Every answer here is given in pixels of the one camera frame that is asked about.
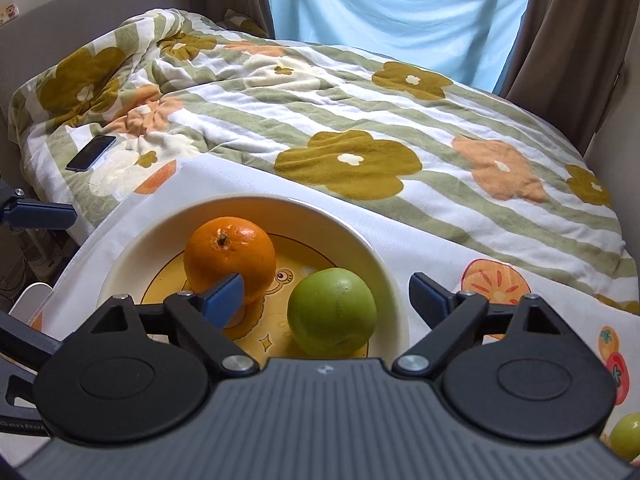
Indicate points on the light blue window cloth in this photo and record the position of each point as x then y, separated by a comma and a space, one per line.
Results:
469, 41

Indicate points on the green apple back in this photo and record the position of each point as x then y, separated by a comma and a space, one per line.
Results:
625, 437

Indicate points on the black smartphone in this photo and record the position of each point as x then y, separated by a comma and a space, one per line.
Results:
90, 153

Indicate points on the floral pillow by window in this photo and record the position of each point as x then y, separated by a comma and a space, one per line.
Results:
239, 22

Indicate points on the cream duck print bowl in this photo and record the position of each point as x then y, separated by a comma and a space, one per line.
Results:
261, 327

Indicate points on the white fruit print cloth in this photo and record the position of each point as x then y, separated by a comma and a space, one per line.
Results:
207, 180

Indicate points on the green apple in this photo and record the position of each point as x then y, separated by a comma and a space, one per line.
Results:
625, 437
331, 313

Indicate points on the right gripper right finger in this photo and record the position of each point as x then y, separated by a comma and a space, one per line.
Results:
453, 318

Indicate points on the green apple front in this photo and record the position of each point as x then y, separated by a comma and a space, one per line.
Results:
331, 313

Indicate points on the grey bed headboard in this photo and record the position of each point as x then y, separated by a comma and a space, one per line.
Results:
43, 36

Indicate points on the brown curtain right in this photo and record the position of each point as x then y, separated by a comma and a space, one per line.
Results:
566, 61

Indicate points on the orange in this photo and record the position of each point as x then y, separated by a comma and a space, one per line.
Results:
230, 245

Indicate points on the floral striped duvet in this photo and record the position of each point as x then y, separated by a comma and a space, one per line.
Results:
407, 143

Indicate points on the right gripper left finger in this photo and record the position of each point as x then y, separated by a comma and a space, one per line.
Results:
199, 320

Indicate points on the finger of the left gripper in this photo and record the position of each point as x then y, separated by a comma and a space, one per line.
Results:
20, 212

